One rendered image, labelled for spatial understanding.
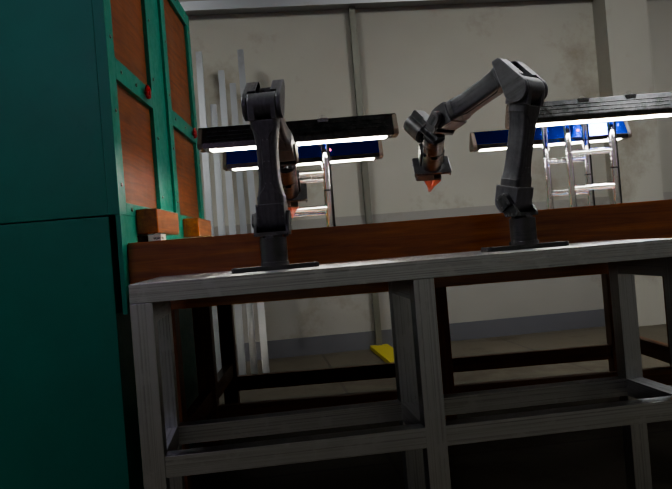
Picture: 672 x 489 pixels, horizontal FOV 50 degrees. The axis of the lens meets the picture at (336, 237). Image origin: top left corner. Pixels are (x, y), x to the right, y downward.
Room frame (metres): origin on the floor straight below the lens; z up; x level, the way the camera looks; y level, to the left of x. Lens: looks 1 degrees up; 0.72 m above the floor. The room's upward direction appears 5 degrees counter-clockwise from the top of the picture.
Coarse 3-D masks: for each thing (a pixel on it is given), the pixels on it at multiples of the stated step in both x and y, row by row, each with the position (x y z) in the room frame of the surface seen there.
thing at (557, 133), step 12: (624, 120) 2.83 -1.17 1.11; (480, 132) 2.82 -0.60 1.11; (492, 132) 2.81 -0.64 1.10; (504, 132) 2.81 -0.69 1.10; (540, 132) 2.81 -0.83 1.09; (552, 132) 2.81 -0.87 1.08; (576, 132) 2.80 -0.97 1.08; (600, 132) 2.80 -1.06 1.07; (624, 132) 2.80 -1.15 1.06; (480, 144) 2.78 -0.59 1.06; (492, 144) 2.78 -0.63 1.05; (504, 144) 2.79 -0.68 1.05; (540, 144) 2.80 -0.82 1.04
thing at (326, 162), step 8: (320, 120) 2.24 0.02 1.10; (328, 144) 2.41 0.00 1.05; (328, 152) 2.41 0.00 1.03; (328, 160) 2.41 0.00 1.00; (328, 168) 2.40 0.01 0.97; (304, 176) 2.40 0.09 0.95; (312, 176) 2.41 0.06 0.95; (328, 176) 2.40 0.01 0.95; (328, 184) 2.40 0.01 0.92; (328, 192) 2.40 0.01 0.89; (328, 200) 2.40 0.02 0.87; (304, 208) 2.40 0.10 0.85; (312, 208) 2.40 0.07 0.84; (320, 208) 2.40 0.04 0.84; (328, 208) 2.40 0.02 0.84; (328, 216) 2.40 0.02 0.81; (328, 224) 2.40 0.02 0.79
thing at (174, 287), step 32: (416, 256) 1.84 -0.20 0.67; (448, 256) 1.61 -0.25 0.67; (480, 256) 1.52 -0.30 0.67; (512, 256) 1.53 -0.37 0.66; (544, 256) 1.54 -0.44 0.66; (576, 256) 1.54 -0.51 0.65; (608, 256) 1.55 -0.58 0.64; (640, 256) 1.56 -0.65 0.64; (160, 288) 1.45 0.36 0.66; (192, 288) 1.45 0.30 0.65; (224, 288) 1.46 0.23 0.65; (256, 288) 1.47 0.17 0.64; (288, 288) 1.47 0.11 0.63
